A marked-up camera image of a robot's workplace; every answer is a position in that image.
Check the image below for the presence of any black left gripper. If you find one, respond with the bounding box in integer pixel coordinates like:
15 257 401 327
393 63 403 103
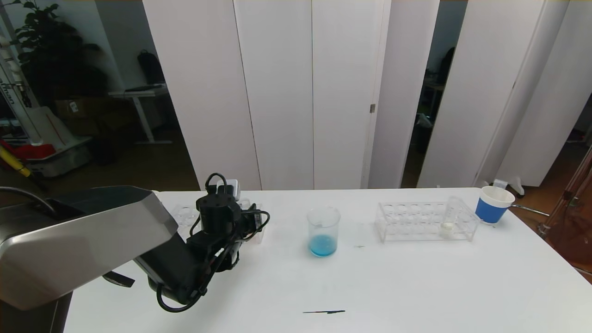
241 203 263 238

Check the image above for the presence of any clear acrylic test tube rack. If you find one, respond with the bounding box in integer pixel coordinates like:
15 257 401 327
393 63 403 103
375 201 481 243
170 199 268 245

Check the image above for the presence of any clear glass beaker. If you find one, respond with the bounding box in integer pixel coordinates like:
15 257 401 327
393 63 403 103
307 206 341 258

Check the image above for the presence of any test tube with yellow pigment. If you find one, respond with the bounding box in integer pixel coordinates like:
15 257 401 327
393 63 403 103
439 196 464 238

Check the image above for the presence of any white standing desk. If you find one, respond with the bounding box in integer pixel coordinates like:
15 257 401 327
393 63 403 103
109 86 173 145

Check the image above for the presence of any black backpack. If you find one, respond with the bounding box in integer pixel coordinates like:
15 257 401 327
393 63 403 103
137 49 165 85

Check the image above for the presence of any brown cardboard box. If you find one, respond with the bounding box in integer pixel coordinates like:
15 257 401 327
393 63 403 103
54 97 111 136

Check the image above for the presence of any grey storage bin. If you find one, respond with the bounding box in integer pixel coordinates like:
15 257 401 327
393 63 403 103
27 137 92 177

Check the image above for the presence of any white leaning board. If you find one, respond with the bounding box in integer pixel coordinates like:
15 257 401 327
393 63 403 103
27 106 74 148

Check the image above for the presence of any red bag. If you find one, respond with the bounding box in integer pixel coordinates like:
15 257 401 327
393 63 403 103
0 138 56 160

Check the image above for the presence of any blue and white paper cup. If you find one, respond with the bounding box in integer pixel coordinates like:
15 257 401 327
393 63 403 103
475 186 516 225

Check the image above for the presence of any dark green potted plant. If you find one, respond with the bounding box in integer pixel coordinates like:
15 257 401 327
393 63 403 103
8 0 108 111

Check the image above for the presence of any white banner stand with lettering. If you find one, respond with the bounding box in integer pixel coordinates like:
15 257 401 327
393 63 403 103
0 31 41 143

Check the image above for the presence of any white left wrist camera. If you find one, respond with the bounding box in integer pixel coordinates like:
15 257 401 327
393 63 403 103
216 179 241 201

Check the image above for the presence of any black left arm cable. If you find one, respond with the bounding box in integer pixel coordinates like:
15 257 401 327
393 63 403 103
156 173 271 313

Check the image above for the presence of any brown ribbed strap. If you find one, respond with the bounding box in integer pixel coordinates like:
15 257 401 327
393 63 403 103
103 271 136 288

